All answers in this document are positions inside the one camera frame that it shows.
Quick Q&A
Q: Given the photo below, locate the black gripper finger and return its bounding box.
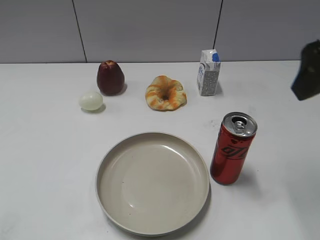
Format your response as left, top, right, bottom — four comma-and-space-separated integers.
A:
291, 39, 320, 101

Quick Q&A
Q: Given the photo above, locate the red cola can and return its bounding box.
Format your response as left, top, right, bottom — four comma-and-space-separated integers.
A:
210, 112, 258, 185

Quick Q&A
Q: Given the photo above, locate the beige round plate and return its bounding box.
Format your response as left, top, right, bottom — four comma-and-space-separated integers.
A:
95, 132, 210, 237

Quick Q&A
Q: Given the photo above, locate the small white milk carton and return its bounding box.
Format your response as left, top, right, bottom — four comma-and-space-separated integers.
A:
197, 49, 221, 97

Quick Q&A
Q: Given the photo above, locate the orange striped bread roll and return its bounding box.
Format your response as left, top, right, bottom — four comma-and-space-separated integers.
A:
145, 75, 187, 111

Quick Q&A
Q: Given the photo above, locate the dark red wax apple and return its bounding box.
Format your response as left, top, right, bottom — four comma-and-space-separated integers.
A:
96, 60, 125, 96

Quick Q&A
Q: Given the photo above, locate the white egg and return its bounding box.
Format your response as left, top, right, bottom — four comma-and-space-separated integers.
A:
78, 91, 103, 111

